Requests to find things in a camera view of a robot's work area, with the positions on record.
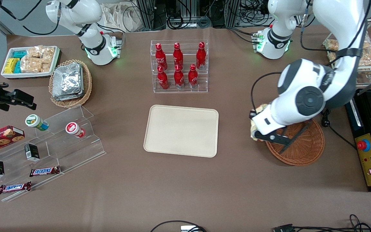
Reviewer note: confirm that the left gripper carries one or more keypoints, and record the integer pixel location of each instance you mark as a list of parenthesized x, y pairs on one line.
[(252, 114)]

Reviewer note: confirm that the triangle sandwich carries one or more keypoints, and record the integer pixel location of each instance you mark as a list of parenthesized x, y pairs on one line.
[(254, 133)]

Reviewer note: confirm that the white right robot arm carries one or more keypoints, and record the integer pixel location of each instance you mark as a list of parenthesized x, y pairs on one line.
[(85, 13)]

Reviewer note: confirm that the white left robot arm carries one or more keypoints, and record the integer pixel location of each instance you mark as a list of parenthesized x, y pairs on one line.
[(333, 19)]

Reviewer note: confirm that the brown wicker basket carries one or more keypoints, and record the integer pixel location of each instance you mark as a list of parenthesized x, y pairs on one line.
[(304, 153)]

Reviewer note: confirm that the white rectangular snack tray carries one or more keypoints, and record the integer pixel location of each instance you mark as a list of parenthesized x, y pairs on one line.
[(11, 75)]

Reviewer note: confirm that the light wicker basket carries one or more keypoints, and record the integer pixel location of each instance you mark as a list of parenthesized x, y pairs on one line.
[(87, 83)]

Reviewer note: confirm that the cream plastic tray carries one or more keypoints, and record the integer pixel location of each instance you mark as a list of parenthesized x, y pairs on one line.
[(181, 130)]

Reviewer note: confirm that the green lid yogurt cup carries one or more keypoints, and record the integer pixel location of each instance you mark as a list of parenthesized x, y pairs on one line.
[(34, 121)]

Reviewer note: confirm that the teal snack pack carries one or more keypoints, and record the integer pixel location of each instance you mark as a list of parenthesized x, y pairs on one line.
[(17, 67), (19, 54)]

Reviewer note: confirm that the yellow snack pack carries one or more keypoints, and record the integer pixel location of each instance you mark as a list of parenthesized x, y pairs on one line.
[(13, 62), (9, 69)]

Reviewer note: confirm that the clear bag of crackers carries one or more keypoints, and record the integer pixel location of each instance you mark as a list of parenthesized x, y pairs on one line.
[(46, 67), (31, 65), (34, 51), (48, 53)]

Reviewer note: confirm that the silver foil pouch stack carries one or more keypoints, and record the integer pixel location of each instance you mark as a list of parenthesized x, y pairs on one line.
[(67, 80)]

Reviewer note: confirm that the red lid yogurt cup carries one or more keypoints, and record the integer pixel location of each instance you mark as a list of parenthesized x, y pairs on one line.
[(72, 129)]

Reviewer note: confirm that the Snickers chocolate bar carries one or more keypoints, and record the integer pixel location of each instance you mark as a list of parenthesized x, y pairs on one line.
[(44, 171), (14, 187)]

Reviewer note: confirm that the clear acrylic step display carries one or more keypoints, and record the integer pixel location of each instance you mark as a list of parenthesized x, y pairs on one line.
[(76, 151)]

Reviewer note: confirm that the black yellow control box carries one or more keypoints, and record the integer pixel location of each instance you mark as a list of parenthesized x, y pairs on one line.
[(370, 167)]

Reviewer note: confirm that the red cola bottle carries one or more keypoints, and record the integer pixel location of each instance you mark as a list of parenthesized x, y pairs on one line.
[(178, 56), (163, 80), (193, 77), (160, 57), (201, 56), (179, 78)]

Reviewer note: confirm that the clear acrylic bottle rack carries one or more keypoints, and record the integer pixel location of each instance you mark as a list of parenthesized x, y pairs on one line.
[(179, 91)]

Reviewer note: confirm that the beige cloth bag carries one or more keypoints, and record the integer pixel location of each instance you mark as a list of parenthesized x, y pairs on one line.
[(118, 17)]

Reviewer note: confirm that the aluminium frame post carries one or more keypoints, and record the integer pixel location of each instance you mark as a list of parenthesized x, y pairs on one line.
[(232, 13), (145, 14)]

